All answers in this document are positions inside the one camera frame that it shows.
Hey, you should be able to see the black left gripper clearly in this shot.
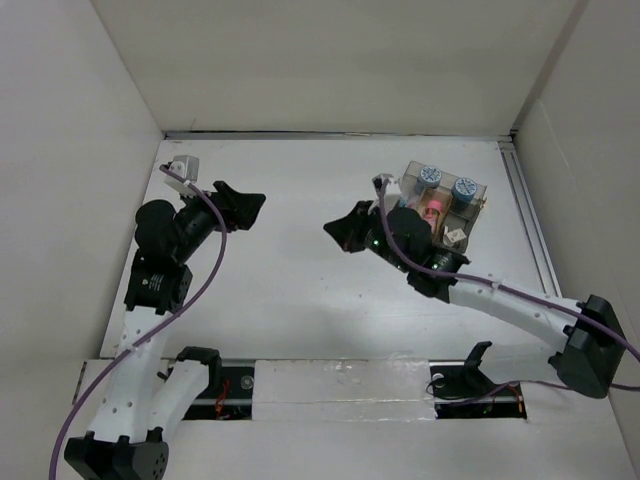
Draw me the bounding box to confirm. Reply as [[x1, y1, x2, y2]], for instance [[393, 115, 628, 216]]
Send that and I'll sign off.
[[172, 180, 263, 263]]

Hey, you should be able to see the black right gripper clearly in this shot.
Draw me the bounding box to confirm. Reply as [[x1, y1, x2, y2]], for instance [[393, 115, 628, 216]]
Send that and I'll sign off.
[[325, 199, 412, 273]]

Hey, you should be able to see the blue jar with splash label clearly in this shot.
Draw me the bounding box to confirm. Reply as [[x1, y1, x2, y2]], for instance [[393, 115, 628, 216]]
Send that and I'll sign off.
[[417, 165, 443, 189]]

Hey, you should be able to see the small white eraser box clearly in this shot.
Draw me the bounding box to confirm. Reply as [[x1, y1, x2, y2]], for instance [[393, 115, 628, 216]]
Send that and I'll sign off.
[[443, 228, 467, 246]]

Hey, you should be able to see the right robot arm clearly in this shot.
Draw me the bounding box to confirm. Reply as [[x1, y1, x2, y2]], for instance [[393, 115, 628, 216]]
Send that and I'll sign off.
[[323, 201, 627, 399]]

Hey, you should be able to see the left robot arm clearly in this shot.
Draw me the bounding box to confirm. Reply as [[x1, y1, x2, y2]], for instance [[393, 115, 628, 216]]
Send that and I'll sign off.
[[62, 181, 266, 479]]

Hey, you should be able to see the clear acrylic desk organizer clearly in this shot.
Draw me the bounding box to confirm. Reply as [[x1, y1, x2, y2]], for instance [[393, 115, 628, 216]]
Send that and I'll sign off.
[[398, 161, 487, 253]]

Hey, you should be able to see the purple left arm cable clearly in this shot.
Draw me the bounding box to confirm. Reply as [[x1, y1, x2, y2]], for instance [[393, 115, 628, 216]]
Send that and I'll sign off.
[[49, 164, 229, 480]]

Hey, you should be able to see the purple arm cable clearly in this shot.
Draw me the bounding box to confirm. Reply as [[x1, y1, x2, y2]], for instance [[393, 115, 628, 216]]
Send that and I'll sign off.
[[374, 182, 640, 391], [49, 164, 229, 480]]

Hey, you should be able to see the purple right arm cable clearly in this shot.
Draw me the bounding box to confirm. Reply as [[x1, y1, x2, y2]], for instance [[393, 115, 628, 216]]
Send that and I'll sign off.
[[374, 182, 640, 391]]

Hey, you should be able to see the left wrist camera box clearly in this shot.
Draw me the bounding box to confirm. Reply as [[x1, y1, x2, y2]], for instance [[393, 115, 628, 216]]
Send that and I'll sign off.
[[169, 155, 200, 182]]

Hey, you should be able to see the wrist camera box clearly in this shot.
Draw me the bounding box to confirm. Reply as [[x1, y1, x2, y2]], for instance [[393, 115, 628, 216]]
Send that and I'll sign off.
[[372, 173, 402, 196], [169, 155, 200, 182]]

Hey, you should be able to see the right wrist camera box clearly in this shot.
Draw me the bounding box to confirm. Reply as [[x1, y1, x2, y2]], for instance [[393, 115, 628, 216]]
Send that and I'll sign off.
[[372, 173, 402, 196]]

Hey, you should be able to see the aluminium rail back edge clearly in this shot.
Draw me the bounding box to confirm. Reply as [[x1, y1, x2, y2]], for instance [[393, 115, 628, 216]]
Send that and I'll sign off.
[[164, 130, 512, 142]]

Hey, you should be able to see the aluminium rail right side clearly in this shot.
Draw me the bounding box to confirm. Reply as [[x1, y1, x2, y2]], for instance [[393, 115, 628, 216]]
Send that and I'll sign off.
[[498, 141, 562, 296]]

